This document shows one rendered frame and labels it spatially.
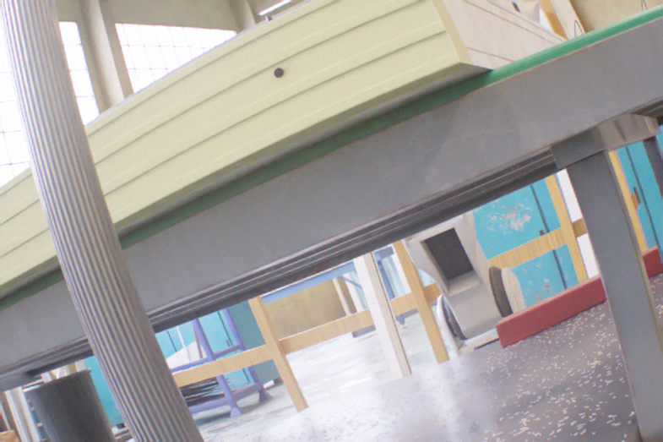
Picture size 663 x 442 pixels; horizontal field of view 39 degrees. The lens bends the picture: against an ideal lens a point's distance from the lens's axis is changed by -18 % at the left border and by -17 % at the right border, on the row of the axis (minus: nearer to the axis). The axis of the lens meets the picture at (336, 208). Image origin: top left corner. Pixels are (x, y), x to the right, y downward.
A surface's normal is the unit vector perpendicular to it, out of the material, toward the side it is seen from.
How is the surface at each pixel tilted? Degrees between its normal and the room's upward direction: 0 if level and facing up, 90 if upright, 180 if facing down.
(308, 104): 90
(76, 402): 94
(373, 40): 90
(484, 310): 111
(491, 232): 90
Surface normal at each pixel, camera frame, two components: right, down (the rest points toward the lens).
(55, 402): 0.05, 0.00
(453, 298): -0.04, 0.58
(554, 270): -0.36, 0.08
